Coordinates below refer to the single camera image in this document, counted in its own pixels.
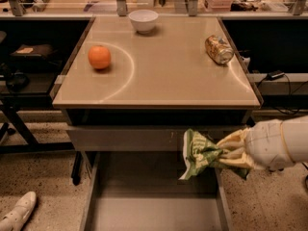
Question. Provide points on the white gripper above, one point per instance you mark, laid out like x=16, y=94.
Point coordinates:
x=266, y=144

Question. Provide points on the green jalapeno chip bag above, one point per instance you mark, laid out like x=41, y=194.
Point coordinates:
x=199, y=153

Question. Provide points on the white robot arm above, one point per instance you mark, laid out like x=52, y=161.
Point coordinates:
x=295, y=133

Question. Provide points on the open grey drawer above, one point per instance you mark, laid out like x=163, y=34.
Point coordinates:
x=143, y=191

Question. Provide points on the grey drawer cabinet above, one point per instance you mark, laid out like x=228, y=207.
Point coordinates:
x=156, y=87

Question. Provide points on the black bag on shelf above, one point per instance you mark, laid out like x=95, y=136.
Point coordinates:
x=39, y=52

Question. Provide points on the black power adapter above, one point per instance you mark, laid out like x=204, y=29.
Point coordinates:
x=275, y=75

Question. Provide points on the white ceramic bowl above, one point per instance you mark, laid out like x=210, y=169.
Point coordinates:
x=143, y=21

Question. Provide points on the orange fruit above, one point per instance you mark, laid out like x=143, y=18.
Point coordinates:
x=99, y=57

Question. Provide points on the white shoe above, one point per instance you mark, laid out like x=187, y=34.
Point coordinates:
x=18, y=216

